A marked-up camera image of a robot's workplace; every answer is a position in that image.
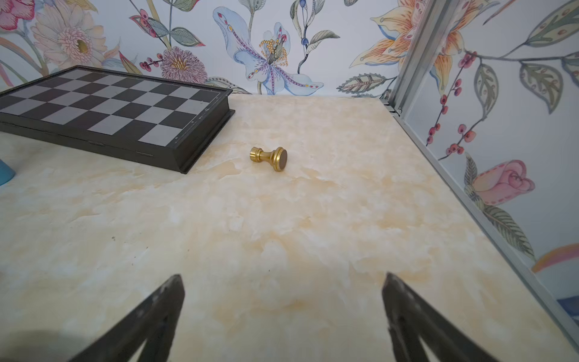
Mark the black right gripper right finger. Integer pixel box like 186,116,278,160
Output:
381,272,496,361

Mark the gold chess pawn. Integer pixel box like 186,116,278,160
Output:
250,147,288,172

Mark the aluminium frame post right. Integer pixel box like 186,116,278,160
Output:
388,0,458,116

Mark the light blue cylinder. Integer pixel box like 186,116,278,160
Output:
0,160,16,186

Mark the black silver chessboard box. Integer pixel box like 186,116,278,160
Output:
1,66,235,173

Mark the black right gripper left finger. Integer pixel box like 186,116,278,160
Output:
71,275,185,361

